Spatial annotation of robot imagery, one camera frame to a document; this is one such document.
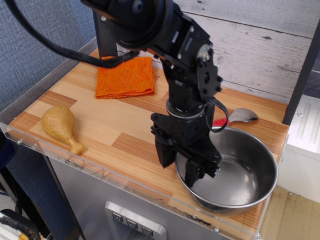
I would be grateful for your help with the clear acrylic edge guard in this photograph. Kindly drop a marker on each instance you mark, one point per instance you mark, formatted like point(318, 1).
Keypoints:
point(139, 184)

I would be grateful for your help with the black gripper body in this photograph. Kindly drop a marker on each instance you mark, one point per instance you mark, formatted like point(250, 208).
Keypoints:
point(189, 136)

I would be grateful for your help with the dark left vertical post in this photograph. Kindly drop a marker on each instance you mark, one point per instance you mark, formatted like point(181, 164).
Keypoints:
point(106, 43)

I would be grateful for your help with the plastic toy chicken drumstick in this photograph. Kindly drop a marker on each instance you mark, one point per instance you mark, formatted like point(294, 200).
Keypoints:
point(57, 122)

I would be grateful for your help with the silver steel bowl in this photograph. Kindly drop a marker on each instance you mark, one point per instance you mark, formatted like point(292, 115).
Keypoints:
point(248, 175)

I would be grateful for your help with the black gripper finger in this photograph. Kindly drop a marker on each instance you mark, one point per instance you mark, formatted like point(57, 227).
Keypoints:
point(165, 151)
point(193, 172)

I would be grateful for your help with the white ribbed side box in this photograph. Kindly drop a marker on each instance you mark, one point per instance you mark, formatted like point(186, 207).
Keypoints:
point(299, 164)

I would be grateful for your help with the red handled metal spoon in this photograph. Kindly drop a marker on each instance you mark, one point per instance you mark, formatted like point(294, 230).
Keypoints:
point(238, 115)

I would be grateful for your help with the folded orange cloth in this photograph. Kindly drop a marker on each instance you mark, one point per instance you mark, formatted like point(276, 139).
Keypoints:
point(132, 78)

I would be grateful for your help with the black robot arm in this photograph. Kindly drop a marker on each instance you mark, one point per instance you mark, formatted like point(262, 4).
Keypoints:
point(185, 50)

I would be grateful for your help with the silver button control panel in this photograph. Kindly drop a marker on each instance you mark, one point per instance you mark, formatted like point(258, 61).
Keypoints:
point(126, 224)

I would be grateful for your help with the dark vertical post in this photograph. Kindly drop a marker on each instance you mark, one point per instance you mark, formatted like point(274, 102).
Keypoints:
point(106, 43)
point(303, 77)

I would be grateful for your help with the dark right vertical post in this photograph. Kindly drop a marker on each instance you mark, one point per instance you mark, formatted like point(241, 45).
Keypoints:
point(303, 77)

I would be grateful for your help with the yellow object bottom left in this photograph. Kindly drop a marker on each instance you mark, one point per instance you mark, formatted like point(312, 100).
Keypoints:
point(30, 236)

